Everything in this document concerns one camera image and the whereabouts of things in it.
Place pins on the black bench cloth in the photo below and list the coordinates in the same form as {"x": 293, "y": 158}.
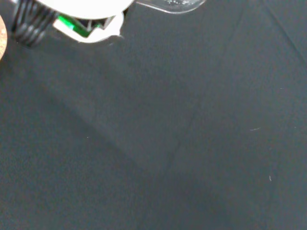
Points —
{"x": 153, "y": 131}

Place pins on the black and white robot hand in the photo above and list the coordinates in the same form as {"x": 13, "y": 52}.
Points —
{"x": 96, "y": 7}

